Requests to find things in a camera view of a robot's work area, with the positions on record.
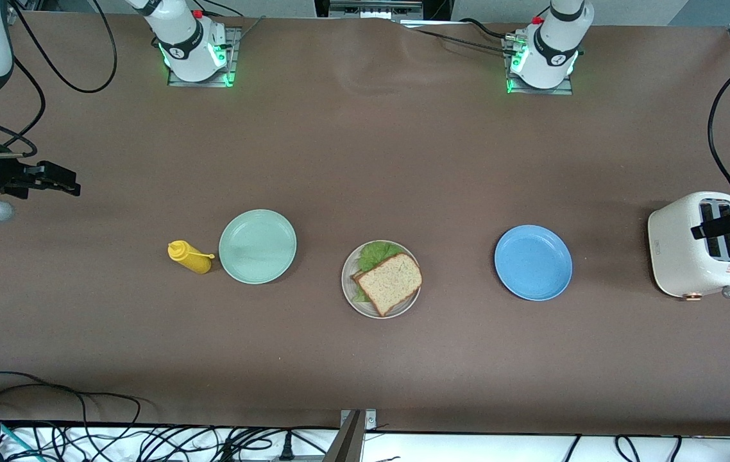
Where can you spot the black power plug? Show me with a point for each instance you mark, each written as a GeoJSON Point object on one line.
{"type": "Point", "coordinates": [287, 449]}

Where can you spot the beige plate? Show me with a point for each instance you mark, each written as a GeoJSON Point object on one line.
{"type": "Point", "coordinates": [349, 276]}

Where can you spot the black equipment box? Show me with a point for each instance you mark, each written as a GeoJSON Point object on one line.
{"type": "Point", "coordinates": [435, 8]}

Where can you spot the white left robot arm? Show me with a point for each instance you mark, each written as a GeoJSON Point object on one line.
{"type": "Point", "coordinates": [554, 45]}

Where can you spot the blue plate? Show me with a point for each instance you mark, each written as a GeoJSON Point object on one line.
{"type": "Point", "coordinates": [533, 263]}

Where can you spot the brown table cover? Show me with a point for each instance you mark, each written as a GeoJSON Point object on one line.
{"type": "Point", "coordinates": [467, 359]}

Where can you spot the yellow mustard squeeze bottle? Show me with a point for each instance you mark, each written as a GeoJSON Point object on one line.
{"type": "Point", "coordinates": [188, 256]}

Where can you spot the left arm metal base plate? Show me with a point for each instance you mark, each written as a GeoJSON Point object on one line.
{"type": "Point", "coordinates": [564, 91]}

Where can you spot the mint green plate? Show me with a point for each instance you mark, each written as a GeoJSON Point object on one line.
{"type": "Point", "coordinates": [257, 247]}

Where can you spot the grey metal bracket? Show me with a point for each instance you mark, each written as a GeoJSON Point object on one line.
{"type": "Point", "coordinates": [349, 443]}

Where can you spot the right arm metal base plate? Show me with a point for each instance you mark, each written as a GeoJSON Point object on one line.
{"type": "Point", "coordinates": [231, 70]}

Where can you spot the white toaster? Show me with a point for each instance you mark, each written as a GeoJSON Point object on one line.
{"type": "Point", "coordinates": [679, 256]}

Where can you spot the green lettuce leaf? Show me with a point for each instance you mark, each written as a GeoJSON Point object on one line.
{"type": "Point", "coordinates": [374, 253]}

